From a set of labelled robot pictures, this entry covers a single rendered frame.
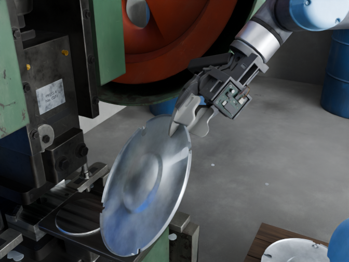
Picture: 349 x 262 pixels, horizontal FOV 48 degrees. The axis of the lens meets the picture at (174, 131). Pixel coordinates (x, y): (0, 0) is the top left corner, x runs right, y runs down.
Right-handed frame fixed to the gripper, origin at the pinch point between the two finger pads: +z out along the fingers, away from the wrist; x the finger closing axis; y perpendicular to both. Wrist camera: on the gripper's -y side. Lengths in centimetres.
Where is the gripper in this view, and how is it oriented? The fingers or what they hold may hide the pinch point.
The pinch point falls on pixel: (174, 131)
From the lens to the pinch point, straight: 74.6
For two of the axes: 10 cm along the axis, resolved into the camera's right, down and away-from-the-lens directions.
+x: 6.5, 4.9, 5.9
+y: 4.2, 4.2, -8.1
